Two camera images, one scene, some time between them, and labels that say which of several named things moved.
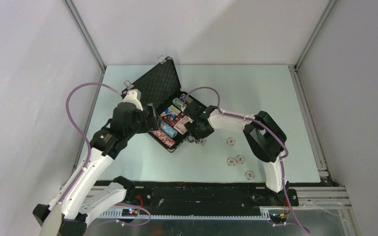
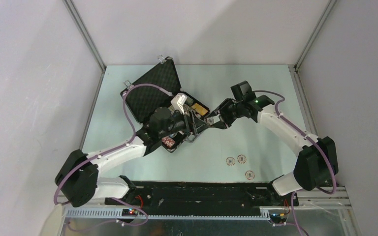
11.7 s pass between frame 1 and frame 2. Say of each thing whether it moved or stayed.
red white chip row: stayed
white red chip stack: moved
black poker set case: stayed
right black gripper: moved
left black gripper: moved
